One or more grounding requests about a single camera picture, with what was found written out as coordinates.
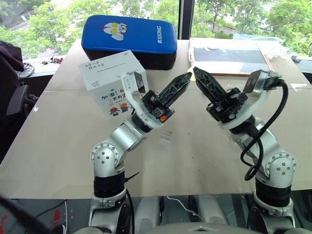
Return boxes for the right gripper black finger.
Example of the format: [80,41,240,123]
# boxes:
[194,66,230,102]
[193,66,219,104]

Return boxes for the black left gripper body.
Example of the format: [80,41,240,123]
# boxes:
[142,89,176,123]

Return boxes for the grey robot torso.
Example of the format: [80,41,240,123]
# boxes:
[72,221,312,234]

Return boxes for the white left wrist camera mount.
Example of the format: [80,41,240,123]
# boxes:
[121,70,163,129]

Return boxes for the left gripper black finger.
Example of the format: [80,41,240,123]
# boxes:
[157,72,192,102]
[162,74,194,109]

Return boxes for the clear tape piece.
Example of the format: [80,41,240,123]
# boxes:
[159,130,173,142]

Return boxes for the blue cartoon print pad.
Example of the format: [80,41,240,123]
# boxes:
[80,15,177,71]

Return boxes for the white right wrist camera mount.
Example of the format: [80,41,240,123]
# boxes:
[218,69,280,130]

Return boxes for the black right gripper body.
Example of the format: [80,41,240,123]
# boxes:
[206,87,249,123]

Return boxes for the dark maroon cloth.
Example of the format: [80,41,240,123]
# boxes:
[0,40,25,72]

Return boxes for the dark grey flat panel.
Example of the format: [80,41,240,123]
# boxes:
[192,46,272,74]

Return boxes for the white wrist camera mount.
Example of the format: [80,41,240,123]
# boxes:
[218,69,280,130]
[121,70,163,129]

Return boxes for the black office chair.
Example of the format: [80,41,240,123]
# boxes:
[0,40,39,159]

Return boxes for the black cable tie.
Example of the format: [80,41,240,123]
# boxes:
[125,171,141,183]

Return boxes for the white cartoon print box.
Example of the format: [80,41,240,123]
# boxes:
[78,50,148,120]

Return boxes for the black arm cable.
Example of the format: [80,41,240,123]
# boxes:
[124,187,136,234]
[240,77,289,182]

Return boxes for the thick black blurry cable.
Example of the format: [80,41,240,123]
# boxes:
[0,192,58,234]

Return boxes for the thin white cable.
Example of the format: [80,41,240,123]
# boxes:
[167,195,203,220]

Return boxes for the small red toy parts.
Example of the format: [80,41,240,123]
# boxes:
[40,55,64,66]

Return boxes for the silver rounded leg shell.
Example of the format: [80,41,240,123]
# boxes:
[194,194,230,225]

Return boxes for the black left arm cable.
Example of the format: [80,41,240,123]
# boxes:
[124,187,136,234]

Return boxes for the brown cardboard sheet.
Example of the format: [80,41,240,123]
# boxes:
[188,37,312,86]

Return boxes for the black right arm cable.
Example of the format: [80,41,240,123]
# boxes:
[240,77,289,182]

